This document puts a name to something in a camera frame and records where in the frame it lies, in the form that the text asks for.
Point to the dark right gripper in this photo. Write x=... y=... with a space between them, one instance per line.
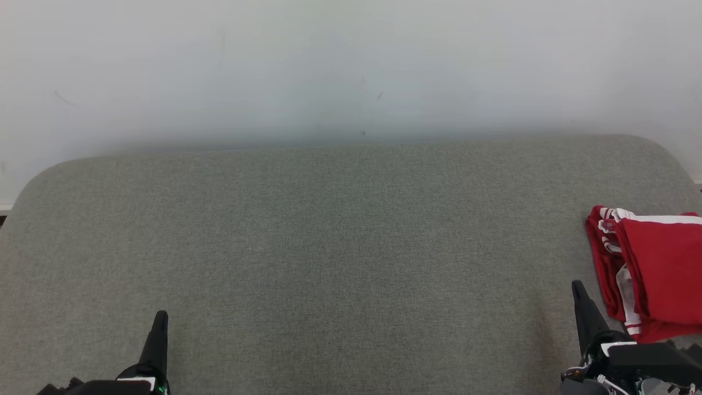
x=652 y=362

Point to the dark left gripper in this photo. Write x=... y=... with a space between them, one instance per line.
x=98 y=389

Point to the red shirt with white sleeves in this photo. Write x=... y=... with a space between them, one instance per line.
x=606 y=263

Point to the red garment with white hem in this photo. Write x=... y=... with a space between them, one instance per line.
x=669 y=269

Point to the grey fabric sofa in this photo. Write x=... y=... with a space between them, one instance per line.
x=329 y=247

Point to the white and dark wall baseboard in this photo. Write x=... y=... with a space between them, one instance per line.
x=4 y=208

